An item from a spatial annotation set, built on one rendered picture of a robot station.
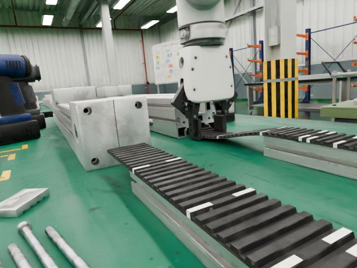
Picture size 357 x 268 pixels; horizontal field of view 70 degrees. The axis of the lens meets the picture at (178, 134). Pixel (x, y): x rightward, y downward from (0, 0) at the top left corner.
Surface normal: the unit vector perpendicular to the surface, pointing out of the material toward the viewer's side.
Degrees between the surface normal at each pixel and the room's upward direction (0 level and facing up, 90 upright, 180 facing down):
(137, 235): 0
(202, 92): 89
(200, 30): 90
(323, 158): 90
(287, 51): 90
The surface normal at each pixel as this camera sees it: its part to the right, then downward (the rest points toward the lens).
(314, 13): -0.86, 0.17
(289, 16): 0.50, 0.12
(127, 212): -0.08, -0.98
